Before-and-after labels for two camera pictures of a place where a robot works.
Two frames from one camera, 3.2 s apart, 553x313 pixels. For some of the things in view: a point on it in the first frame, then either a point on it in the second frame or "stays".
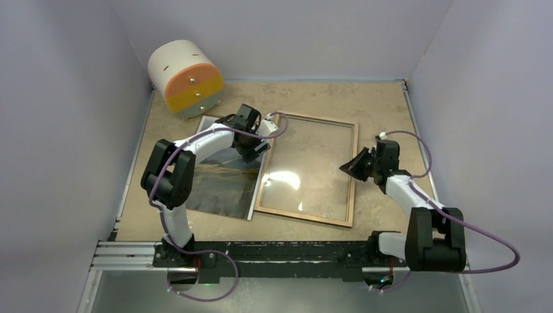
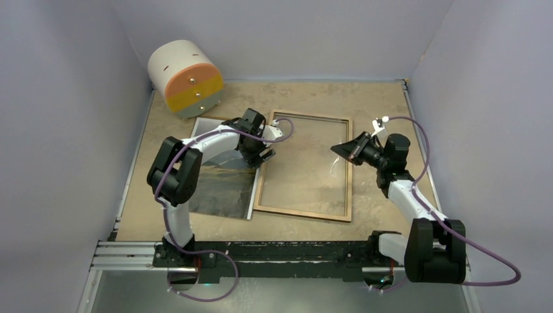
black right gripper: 353,167 to 354,149
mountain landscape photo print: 225,184 stays
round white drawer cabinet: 181,74 stays
